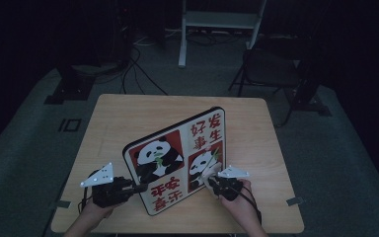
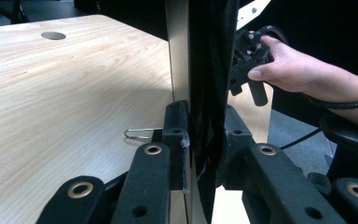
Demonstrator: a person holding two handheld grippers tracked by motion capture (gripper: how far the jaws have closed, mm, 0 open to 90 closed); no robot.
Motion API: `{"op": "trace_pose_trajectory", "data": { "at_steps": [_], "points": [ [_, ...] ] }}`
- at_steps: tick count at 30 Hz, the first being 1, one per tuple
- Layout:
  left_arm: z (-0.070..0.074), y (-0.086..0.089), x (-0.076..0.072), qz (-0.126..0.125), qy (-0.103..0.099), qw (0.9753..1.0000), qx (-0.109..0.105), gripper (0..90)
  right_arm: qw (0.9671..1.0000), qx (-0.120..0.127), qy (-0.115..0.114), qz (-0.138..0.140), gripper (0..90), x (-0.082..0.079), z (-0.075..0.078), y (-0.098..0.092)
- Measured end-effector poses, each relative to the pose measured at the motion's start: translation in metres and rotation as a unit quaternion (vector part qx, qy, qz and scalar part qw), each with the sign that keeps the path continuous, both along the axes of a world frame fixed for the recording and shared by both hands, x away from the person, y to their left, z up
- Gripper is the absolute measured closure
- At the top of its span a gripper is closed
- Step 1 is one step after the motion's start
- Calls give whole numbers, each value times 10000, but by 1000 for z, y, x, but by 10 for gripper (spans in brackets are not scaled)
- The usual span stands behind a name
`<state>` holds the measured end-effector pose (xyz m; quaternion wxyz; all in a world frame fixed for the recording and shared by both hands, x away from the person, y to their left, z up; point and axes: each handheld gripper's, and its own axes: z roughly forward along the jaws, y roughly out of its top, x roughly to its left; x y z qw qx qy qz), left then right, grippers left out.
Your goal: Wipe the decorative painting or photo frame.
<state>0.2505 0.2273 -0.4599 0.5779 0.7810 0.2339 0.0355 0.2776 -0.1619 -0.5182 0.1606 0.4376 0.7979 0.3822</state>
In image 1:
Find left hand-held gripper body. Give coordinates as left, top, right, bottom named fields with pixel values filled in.
left=79, top=161, right=136, bottom=209

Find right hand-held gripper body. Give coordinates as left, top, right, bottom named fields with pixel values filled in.
left=210, top=164, right=251, bottom=202

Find panda picture board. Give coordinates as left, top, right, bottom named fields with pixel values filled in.
left=121, top=106, right=228, bottom=217

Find person's right hand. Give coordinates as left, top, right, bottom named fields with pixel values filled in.
left=218, top=179, right=263, bottom=229

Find person's left hand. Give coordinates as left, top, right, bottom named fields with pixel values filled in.
left=78, top=197, right=126, bottom=229

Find grey tape piece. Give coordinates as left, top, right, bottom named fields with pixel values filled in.
left=285, top=196, right=306, bottom=207
left=48, top=199, right=72, bottom=210

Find black stand base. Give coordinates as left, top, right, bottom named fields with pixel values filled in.
left=43, top=63, right=97, bottom=106
left=288, top=58, right=333, bottom=118

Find black folding chair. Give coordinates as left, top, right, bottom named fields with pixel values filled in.
left=228, top=39, right=303, bottom=128

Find white metal stand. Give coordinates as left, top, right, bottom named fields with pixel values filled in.
left=178, top=0, right=267, bottom=69

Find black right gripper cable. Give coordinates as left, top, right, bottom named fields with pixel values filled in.
left=210, top=177, right=264, bottom=226

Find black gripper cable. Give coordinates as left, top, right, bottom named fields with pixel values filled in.
left=210, top=177, right=264, bottom=226
left=76, top=169, right=101, bottom=215

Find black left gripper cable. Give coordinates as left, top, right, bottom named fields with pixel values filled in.
left=76, top=169, right=101, bottom=215

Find black floor cables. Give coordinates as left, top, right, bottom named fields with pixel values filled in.
left=119, top=44, right=170, bottom=97

